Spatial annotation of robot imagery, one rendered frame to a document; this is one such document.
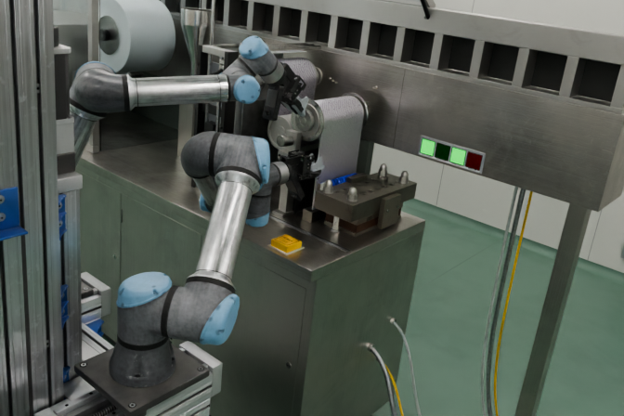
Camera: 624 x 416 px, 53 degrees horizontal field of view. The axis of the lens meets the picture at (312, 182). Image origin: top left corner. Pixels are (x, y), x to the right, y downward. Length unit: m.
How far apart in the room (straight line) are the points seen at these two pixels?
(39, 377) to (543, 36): 1.66
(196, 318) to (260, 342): 0.80
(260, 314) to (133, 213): 0.73
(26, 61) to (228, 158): 0.53
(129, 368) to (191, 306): 0.21
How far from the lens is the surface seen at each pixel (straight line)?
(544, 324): 2.45
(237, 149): 1.58
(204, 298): 1.42
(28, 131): 1.35
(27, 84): 1.33
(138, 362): 1.51
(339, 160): 2.25
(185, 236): 2.33
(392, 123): 2.34
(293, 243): 1.97
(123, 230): 2.65
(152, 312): 1.44
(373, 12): 2.37
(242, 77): 1.75
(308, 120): 2.12
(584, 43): 2.04
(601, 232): 4.61
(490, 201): 4.84
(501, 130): 2.14
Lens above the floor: 1.75
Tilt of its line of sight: 19 degrees down
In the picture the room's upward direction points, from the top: 6 degrees clockwise
